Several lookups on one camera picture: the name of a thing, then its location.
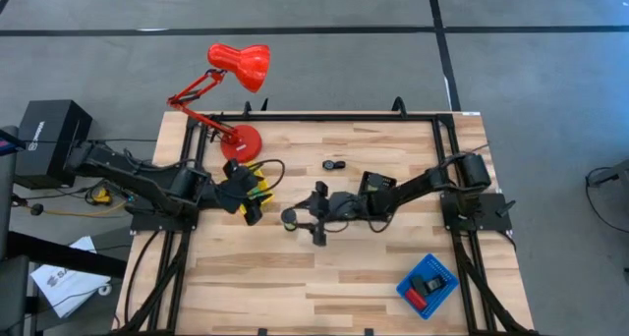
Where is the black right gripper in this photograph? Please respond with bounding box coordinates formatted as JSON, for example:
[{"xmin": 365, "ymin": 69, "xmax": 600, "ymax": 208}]
[{"xmin": 294, "ymin": 180, "xmax": 370, "ymax": 248}]

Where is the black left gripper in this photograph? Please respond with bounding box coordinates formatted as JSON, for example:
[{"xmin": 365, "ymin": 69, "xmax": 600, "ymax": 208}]
[{"xmin": 213, "ymin": 157, "xmax": 265, "ymax": 227}]

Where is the small red box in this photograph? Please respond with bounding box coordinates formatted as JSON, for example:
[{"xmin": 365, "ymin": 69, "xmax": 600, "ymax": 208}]
[{"xmin": 406, "ymin": 286, "xmax": 429, "ymax": 311}]

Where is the black rectangular plastic box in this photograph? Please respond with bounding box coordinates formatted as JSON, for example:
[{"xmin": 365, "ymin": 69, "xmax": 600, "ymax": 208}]
[{"xmin": 410, "ymin": 274, "xmax": 447, "ymax": 298}]

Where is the red desk lamp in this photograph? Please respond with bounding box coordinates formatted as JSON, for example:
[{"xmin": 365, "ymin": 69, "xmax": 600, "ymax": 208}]
[{"xmin": 165, "ymin": 42, "xmax": 272, "ymax": 164}]

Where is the black plastic basket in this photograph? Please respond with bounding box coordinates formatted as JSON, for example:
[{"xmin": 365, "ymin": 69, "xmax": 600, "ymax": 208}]
[{"xmin": 358, "ymin": 170, "xmax": 398, "ymax": 204}]

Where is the blue plastic basket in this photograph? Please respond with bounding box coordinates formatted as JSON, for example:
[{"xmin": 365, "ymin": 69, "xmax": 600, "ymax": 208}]
[{"xmin": 395, "ymin": 252, "xmax": 460, "ymax": 320}]

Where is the black metal beam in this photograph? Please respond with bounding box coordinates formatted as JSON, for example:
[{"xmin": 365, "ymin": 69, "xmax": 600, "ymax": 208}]
[{"xmin": 0, "ymin": 230, "xmax": 128, "ymax": 279}]

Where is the white paper box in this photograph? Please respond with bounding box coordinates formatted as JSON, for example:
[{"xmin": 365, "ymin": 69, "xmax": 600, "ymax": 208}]
[{"xmin": 29, "ymin": 235, "xmax": 112, "ymax": 320}]

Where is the black cardboard box white print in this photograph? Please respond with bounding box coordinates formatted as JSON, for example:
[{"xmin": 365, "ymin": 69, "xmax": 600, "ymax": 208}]
[{"xmin": 13, "ymin": 98, "xmax": 93, "ymax": 190}]

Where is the dark grey cabinet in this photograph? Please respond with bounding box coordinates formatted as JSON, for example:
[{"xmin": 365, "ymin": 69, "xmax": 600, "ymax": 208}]
[{"xmin": 0, "ymin": 124, "xmax": 30, "ymax": 336}]

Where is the black left wrist camera cable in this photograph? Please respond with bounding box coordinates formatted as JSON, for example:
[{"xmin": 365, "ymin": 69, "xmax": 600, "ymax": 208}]
[{"xmin": 251, "ymin": 158, "xmax": 287, "ymax": 193}]

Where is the black metal table frame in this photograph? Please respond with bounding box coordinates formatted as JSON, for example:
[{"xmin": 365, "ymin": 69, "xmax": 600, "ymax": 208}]
[{"xmin": 112, "ymin": 110, "xmax": 542, "ymax": 336}]

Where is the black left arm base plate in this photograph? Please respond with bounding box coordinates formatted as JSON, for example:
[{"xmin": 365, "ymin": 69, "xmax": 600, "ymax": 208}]
[{"xmin": 130, "ymin": 197, "xmax": 200, "ymax": 232}]

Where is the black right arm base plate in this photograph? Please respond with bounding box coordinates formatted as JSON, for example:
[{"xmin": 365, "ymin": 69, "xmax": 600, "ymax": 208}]
[{"xmin": 440, "ymin": 192, "xmax": 513, "ymax": 232}]

